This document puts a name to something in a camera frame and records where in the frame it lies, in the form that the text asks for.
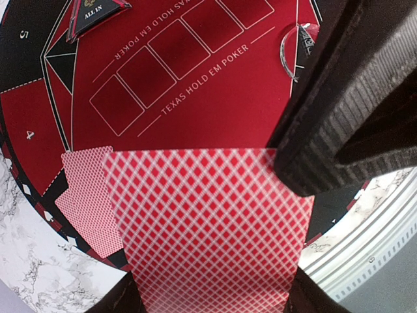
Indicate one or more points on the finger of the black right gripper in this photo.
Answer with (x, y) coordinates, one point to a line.
(352, 115)

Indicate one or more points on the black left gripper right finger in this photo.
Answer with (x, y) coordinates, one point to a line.
(306, 296)

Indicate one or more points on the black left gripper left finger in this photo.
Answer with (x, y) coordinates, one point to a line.
(123, 297)

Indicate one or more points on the single red playing card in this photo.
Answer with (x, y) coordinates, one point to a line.
(85, 228)

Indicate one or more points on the red playing card deck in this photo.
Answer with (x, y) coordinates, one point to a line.
(207, 230)

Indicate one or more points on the triangular all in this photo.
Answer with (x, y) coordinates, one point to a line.
(88, 14)

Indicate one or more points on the clear round dealer button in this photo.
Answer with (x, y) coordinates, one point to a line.
(296, 47)

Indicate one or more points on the round red black poker mat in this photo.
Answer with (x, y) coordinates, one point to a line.
(160, 75)

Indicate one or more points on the aluminium front rail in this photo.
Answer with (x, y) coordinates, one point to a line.
(379, 222)

